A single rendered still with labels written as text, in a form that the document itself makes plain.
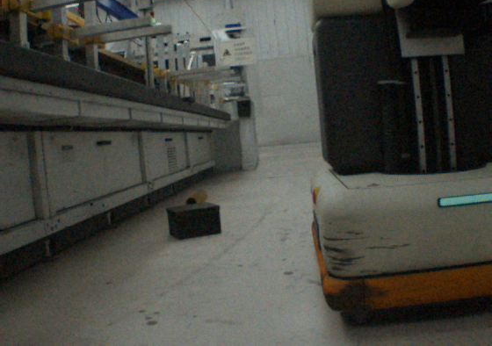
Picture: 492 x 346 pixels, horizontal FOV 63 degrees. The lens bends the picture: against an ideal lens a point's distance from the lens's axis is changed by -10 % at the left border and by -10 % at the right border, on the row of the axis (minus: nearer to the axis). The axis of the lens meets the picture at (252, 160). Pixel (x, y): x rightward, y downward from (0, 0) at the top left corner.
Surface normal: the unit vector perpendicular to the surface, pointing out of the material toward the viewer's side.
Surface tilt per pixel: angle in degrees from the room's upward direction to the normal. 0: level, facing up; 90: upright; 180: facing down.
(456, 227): 90
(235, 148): 90
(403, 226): 90
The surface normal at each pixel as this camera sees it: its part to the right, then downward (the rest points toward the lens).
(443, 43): -0.09, 0.06
